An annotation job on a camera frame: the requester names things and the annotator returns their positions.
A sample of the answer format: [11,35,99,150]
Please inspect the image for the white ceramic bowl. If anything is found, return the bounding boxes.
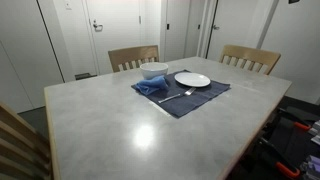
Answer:
[139,61,170,81]

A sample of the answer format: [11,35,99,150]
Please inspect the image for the white door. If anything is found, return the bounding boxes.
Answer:
[85,0,144,76]
[205,0,264,63]

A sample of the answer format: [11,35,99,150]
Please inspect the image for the aluminium profile rail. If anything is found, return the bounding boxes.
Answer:
[299,153,320,180]

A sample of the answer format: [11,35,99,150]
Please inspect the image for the blue microfibre cloth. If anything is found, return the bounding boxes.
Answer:
[134,74,170,97]

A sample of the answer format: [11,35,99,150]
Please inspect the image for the light wooden slat-back chair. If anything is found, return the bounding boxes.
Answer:
[107,44,160,73]
[0,101,55,180]
[218,44,282,76]

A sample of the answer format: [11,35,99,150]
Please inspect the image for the dark blue woven placemat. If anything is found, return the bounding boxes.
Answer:
[130,68,232,119]

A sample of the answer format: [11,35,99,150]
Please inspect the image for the grey aluminium blocks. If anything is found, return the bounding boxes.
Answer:
[307,119,320,146]

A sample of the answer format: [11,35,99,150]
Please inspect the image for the orange-handled black bar clamp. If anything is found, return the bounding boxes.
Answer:
[277,107,313,132]
[258,137,302,180]

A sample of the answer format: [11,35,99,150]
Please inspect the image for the dark floor vent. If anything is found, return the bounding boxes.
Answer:
[74,71,98,81]

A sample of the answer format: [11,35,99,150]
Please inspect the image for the silver metal fork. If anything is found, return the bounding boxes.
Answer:
[157,87,197,104]

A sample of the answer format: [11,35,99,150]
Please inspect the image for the white round plate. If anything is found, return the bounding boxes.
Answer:
[173,71,212,89]

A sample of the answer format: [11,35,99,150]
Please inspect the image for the black perforated mounting board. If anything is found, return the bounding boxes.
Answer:
[264,104,320,180]

